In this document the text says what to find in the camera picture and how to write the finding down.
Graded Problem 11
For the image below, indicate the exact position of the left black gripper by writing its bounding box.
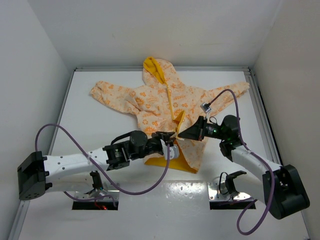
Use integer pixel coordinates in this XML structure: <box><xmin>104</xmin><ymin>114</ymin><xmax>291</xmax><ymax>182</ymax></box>
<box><xmin>129</xmin><ymin>129</ymin><xmax>175</xmax><ymax>160</ymax></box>

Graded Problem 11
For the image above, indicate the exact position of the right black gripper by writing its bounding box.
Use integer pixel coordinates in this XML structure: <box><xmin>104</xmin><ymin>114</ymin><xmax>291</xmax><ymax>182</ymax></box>
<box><xmin>178</xmin><ymin>116</ymin><xmax>227</xmax><ymax>142</ymax></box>

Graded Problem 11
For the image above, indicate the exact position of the orange patterned hooded jacket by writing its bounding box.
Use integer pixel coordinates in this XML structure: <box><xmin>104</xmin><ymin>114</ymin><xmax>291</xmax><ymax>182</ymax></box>
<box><xmin>89</xmin><ymin>57</ymin><xmax>250</xmax><ymax>174</ymax></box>

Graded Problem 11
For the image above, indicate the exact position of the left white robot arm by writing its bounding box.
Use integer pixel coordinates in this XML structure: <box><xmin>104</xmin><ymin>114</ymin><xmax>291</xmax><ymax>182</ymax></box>
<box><xmin>17</xmin><ymin>130</ymin><xmax>180</xmax><ymax>201</ymax></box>

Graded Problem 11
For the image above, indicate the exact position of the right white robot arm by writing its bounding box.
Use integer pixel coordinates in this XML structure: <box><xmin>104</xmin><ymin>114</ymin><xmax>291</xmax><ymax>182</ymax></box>
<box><xmin>178</xmin><ymin>115</ymin><xmax>310</xmax><ymax>220</ymax></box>

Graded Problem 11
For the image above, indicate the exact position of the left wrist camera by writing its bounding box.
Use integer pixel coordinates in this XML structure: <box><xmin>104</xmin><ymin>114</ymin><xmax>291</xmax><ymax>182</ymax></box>
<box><xmin>163</xmin><ymin>144</ymin><xmax>180</xmax><ymax>160</ymax></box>

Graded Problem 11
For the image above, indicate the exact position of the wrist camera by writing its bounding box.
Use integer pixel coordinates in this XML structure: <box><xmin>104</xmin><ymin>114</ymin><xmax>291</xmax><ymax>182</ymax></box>
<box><xmin>163</xmin><ymin>144</ymin><xmax>180</xmax><ymax>160</ymax></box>
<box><xmin>200</xmin><ymin>102</ymin><xmax>212</xmax><ymax>114</ymax></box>

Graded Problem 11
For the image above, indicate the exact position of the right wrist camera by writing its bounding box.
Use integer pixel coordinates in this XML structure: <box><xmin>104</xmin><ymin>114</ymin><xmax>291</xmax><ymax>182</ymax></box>
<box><xmin>200</xmin><ymin>102</ymin><xmax>212</xmax><ymax>114</ymax></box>

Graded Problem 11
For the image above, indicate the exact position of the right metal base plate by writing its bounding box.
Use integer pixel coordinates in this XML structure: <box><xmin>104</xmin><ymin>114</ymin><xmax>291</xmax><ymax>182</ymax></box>
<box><xmin>207</xmin><ymin>181</ymin><xmax>252</xmax><ymax>203</ymax></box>

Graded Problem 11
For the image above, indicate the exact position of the metal base plate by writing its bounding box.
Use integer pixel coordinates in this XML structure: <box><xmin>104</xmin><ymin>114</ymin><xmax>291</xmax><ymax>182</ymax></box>
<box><xmin>73</xmin><ymin>182</ymin><xmax>120</xmax><ymax>203</ymax></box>
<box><xmin>207</xmin><ymin>181</ymin><xmax>252</xmax><ymax>203</ymax></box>

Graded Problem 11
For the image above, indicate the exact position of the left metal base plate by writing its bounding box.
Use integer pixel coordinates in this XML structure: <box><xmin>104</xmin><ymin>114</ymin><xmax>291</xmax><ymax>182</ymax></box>
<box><xmin>73</xmin><ymin>182</ymin><xmax>120</xmax><ymax>203</ymax></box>

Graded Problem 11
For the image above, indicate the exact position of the aluminium table frame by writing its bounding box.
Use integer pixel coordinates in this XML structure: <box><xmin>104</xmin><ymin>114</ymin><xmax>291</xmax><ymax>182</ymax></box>
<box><xmin>7</xmin><ymin>66</ymin><xmax>316</xmax><ymax>240</ymax></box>

